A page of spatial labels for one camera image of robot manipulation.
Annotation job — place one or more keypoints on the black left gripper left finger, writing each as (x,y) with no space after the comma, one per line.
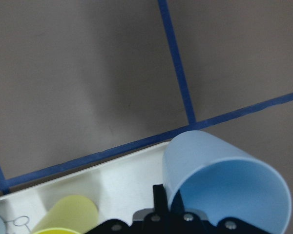
(160,199)

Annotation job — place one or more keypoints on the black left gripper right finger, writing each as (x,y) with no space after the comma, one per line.
(177,205)

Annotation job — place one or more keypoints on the light blue plastic cup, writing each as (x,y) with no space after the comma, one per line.
(221,180)

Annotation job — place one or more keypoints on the yellow plastic cup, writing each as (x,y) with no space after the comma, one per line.
(73,214)

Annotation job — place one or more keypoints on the white plastic tray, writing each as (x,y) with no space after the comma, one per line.
(119,188)

